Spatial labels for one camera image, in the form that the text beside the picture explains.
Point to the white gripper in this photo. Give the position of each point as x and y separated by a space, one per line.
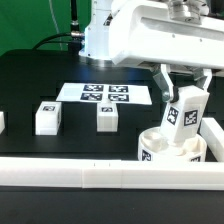
143 31

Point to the white round stool seat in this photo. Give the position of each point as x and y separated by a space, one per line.
153 146

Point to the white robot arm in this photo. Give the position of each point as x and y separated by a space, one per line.
96 40

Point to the white fiducial marker sheet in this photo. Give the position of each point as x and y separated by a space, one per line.
94 93

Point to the white front barrier rail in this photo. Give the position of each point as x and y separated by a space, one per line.
78 173

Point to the white left barrier rail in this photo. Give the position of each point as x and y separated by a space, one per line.
2 122

